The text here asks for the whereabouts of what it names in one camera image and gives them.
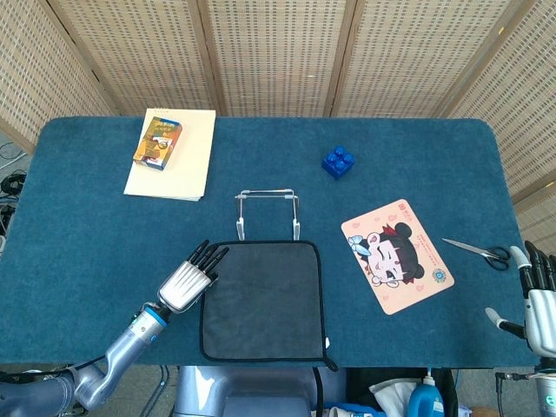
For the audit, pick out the woven folding screen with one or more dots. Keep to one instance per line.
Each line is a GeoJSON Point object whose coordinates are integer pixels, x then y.
{"type": "Point", "coordinates": [278, 56]}

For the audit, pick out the grey robot torso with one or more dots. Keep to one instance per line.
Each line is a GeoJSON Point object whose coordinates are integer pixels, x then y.
{"type": "Point", "coordinates": [243, 391]}

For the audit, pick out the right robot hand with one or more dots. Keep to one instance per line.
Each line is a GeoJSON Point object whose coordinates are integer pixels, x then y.
{"type": "Point", "coordinates": [540, 313]}

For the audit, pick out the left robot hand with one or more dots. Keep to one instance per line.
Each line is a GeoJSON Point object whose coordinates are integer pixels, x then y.
{"type": "Point", "coordinates": [182, 286]}

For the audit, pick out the blue table cover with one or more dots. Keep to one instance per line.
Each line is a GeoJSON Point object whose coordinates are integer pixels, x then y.
{"type": "Point", "coordinates": [269, 156]}

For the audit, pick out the blue building block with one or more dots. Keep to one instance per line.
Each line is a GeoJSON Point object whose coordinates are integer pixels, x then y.
{"type": "Point", "coordinates": [336, 167]}

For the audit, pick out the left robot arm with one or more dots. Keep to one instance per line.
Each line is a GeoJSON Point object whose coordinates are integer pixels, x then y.
{"type": "Point", "coordinates": [126, 347]}

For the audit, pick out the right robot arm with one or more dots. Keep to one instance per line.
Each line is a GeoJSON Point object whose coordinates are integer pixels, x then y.
{"type": "Point", "coordinates": [546, 391]}

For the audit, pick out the blue pump bottle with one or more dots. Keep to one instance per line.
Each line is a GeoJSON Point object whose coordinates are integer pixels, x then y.
{"type": "Point", "coordinates": [425, 399]}

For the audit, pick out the cream paper folder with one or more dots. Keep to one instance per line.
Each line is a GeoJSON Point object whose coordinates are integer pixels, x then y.
{"type": "Point", "coordinates": [191, 169]}

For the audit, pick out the cartoon girl mouse pad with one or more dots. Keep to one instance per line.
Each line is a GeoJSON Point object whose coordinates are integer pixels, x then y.
{"type": "Point", "coordinates": [399, 260]}

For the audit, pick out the orange and blue carton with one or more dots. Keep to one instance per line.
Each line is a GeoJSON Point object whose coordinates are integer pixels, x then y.
{"type": "Point", "coordinates": [156, 143]}

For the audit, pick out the white cloth bag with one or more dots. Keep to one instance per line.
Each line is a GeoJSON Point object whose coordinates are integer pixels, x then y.
{"type": "Point", "coordinates": [391, 391]}

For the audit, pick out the dark grey microfibre cloth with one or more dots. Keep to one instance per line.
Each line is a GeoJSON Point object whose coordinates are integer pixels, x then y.
{"type": "Point", "coordinates": [260, 304]}

